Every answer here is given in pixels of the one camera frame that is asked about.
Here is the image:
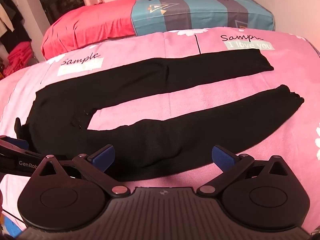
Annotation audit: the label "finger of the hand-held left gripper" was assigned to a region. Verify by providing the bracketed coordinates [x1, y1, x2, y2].
[0, 135, 30, 155]
[14, 117, 31, 141]

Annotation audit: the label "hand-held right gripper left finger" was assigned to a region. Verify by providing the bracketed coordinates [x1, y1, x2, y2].
[32, 144, 131, 197]

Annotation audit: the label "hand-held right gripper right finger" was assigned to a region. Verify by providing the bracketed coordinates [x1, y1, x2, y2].
[197, 144, 292, 197]

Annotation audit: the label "black pants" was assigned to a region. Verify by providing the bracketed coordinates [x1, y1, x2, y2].
[22, 49, 305, 182]

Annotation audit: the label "pile of red cloths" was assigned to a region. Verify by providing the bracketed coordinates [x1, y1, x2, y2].
[3, 41, 38, 77]

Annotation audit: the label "pink printed blanket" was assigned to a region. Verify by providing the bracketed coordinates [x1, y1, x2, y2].
[0, 26, 320, 230]

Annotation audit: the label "hanging dark clothes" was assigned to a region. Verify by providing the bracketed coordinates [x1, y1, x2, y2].
[0, 0, 32, 55]

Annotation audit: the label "red bed sheet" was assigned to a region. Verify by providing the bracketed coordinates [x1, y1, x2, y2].
[41, 0, 147, 58]

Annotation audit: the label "blue grey striped pillow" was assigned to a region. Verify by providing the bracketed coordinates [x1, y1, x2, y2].
[131, 0, 276, 36]

